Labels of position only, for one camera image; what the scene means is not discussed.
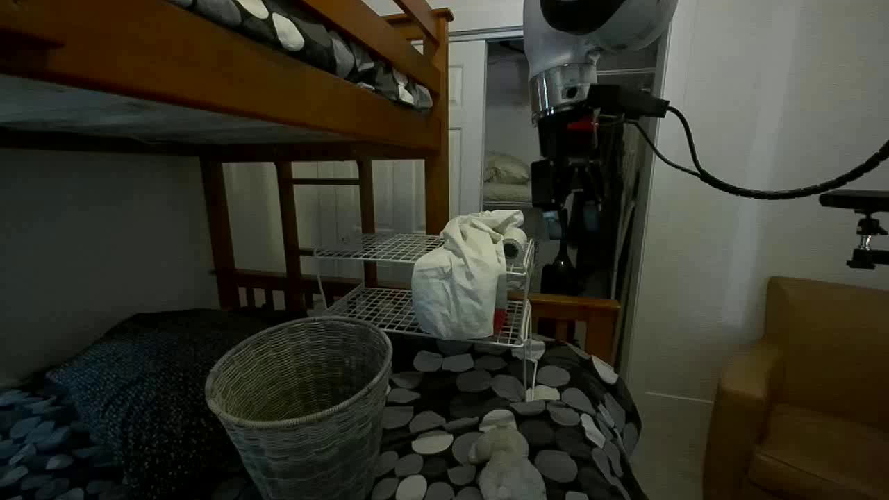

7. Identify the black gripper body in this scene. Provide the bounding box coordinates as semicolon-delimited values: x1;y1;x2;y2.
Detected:
530;108;623;231

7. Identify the cream bear plush toy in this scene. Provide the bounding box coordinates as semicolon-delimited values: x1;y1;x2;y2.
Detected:
466;418;551;500

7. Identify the small wooden stool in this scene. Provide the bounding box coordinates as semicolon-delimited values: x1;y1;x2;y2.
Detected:
529;290;625;367

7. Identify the folded bedding in closet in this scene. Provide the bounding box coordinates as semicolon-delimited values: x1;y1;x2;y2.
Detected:
480;149;537;210

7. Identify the white cloth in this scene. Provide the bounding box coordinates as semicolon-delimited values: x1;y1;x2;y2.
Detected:
409;207;530;343

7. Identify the white panel door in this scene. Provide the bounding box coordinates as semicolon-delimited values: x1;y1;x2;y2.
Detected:
447;36;493;221

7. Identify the black polka dot bedspread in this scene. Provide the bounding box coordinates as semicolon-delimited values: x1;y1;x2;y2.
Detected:
0;331;648;500

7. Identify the brown leather armchair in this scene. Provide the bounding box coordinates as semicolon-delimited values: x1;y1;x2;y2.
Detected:
704;271;889;500

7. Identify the polka dot upper mattress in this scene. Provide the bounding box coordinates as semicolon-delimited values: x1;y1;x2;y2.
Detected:
169;0;440;114

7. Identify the grey wicker basket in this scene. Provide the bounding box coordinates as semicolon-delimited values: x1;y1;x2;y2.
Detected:
204;315;394;500

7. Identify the dark blue speckled pillow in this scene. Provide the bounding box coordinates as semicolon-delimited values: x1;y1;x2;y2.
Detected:
45;304;282;493

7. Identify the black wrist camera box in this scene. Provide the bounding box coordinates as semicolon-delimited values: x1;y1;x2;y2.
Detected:
587;83;673;122

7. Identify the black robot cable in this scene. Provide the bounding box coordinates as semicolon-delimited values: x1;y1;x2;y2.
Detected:
627;97;889;201

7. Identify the white wire stand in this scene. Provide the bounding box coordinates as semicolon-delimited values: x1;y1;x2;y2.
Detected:
308;228;551;390

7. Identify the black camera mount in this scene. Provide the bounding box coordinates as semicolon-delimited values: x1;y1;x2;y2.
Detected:
816;189;889;271

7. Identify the wooden bunk bed frame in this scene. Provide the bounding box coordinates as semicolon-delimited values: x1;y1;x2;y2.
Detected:
0;0;455;315

